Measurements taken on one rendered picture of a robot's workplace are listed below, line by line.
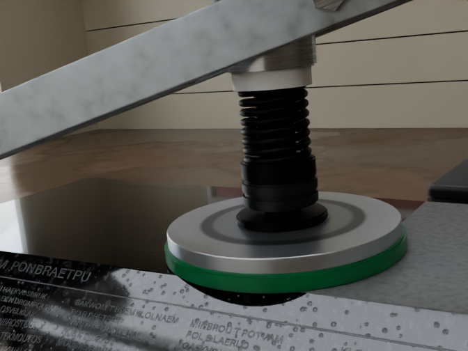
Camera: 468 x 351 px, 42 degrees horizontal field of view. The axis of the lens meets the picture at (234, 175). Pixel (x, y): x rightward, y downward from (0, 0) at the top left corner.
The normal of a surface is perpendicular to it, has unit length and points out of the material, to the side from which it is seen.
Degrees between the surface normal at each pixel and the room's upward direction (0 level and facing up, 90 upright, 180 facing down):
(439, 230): 0
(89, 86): 90
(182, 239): 0
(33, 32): 90
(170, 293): 45
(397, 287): 0
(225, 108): 90
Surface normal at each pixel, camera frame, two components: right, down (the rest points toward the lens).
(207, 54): -0.18, 0.22
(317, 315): -0.41, -0.54
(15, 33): 0.83, 0.04
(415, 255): -0.09, -0.98
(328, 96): -0.55, 0.22
